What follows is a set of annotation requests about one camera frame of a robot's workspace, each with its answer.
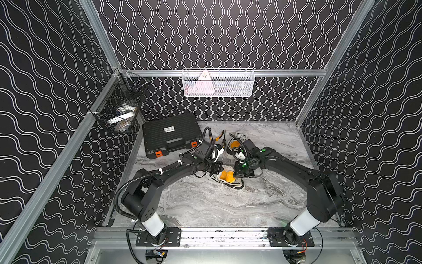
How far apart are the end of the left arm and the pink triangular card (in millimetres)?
355

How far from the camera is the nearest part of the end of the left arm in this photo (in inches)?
26.1

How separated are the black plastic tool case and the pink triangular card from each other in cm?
26

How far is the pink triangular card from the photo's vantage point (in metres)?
0.91

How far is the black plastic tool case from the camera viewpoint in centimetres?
100

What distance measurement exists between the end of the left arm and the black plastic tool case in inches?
11.2
